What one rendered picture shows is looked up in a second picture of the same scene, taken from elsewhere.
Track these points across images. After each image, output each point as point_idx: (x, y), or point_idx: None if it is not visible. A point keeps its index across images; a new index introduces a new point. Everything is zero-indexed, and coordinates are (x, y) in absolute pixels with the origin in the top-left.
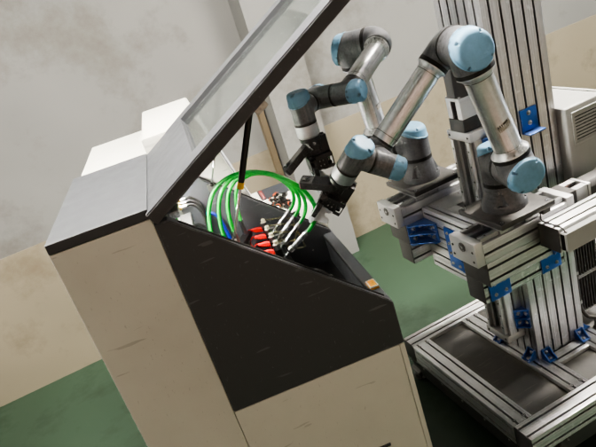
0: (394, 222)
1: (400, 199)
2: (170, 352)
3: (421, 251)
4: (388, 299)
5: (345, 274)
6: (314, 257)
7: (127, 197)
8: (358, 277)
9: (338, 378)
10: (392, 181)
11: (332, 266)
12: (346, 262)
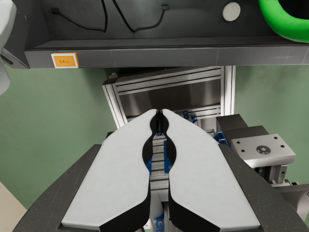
0: (240, 143)
1: (269, 173)
2: None
3: (218, 131)
4: (8, 65)
5: (203, 39)
6: (306, 7)
7: None
8: (106, 50)
9: None
10: (306, 194)
11: (263, 30)
12: (170, 48)
